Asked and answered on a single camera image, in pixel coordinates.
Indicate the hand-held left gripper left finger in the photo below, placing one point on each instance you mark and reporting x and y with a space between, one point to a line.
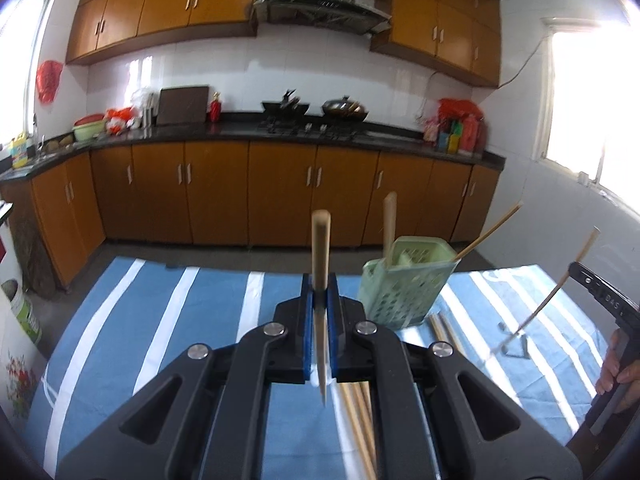
306 330

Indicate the red plastic bag behind bottles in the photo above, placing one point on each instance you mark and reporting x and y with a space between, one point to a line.
457 107

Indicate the black kitchen countertop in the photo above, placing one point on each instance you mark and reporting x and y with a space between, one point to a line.
225 130

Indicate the person's right hand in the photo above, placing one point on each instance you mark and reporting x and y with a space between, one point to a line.
607 375

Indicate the dark wooden cutting board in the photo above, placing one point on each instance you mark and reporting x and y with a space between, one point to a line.
182 105

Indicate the gas stove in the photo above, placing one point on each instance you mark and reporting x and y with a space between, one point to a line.
310 129

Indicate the window beside sink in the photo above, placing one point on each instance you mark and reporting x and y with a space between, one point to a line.
20 60

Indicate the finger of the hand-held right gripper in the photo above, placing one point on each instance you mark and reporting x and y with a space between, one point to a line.
602 290

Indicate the dark wok with lid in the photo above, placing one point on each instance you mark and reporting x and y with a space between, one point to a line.
345 107

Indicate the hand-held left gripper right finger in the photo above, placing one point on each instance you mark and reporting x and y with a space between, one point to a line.
334 332

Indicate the green plastic utensil holder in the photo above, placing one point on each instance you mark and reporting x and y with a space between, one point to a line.
395 300

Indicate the metal rack with white bag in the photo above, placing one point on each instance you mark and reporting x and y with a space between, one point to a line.
145 107

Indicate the red and white plastic bags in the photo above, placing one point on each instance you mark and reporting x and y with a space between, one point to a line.
120 120

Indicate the floral printed side cabinet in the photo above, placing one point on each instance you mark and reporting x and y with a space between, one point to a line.
15 375

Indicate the wooden upper kitchen cabinets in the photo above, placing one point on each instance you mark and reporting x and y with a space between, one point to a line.
150 10

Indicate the red bottle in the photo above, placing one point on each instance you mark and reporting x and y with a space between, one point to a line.
215 109

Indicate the large bright window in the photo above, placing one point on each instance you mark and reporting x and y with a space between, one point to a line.
595 110

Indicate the cluster of condiment bottles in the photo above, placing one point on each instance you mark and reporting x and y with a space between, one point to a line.
462 135

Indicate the wooden lower kitchen cabinets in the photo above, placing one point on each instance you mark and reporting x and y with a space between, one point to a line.
215 195

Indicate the green basin with red lid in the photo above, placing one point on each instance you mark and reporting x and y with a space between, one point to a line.
90 130

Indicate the blue white striped tablecloth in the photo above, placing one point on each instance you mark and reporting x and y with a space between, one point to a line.
210 310

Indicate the sink faucet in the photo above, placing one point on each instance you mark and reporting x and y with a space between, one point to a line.
36 135

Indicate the black frying pan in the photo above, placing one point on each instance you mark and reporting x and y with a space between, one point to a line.
285 107

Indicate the white plastic bucket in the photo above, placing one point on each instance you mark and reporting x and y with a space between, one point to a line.
22 312

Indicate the red bag hanging on wall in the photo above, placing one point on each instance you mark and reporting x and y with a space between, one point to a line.
50 80

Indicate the yellow detergent bottle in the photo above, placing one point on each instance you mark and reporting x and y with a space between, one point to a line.
20 152

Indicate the light wooden chopstick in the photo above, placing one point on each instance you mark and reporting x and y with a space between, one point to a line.
492 230
442 332
389 220
367 400
357 435
548 295
361 410
320 250
454 335

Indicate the wooden kitchen cabinets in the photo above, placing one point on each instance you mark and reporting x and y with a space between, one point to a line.
150 10
215 195

